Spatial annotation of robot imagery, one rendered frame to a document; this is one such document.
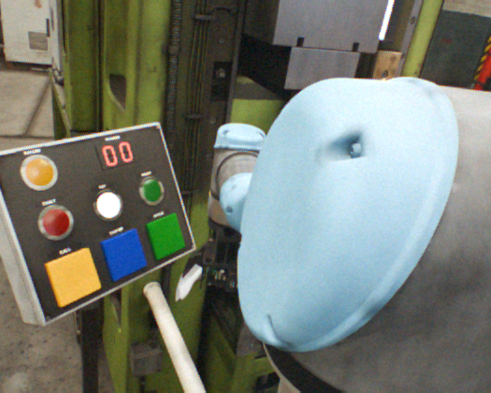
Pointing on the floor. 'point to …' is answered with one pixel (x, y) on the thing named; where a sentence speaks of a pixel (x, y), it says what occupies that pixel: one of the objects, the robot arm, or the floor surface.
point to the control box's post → (89, 317)
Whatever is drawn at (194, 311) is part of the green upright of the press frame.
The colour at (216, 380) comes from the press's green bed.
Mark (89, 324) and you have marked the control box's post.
